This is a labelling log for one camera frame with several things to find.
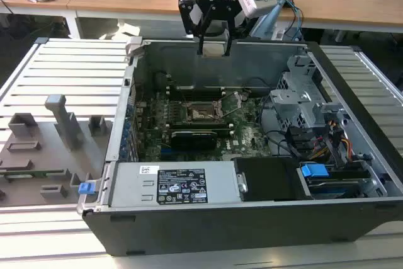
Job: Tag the silver metal drive cage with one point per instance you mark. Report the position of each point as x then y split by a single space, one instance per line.
292 105

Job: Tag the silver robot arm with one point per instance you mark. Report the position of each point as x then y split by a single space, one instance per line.
267 23

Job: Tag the CPU socket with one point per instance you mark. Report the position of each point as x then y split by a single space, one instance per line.
201 113

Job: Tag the blue case latch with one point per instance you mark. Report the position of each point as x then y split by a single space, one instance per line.
87 188

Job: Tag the grey parts rack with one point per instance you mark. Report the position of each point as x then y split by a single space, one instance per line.
47 162

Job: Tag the black graphics card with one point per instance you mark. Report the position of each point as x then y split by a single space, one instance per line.
193 140

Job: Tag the black open PC case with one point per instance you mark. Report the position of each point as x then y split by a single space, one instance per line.
220 228

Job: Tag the blue disk carrier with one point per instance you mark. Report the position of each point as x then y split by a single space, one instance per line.
313 173

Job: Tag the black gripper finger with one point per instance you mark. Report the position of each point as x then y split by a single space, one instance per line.
228 45
184 14

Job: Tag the silver-topped CPU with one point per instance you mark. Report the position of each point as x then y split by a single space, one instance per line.
214 51

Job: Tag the black plastic shroud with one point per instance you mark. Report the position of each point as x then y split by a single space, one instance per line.
270 177

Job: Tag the silver power supply unit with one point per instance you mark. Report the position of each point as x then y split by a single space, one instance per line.
132 187

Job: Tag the green motherboard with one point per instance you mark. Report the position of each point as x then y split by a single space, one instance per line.
248 136

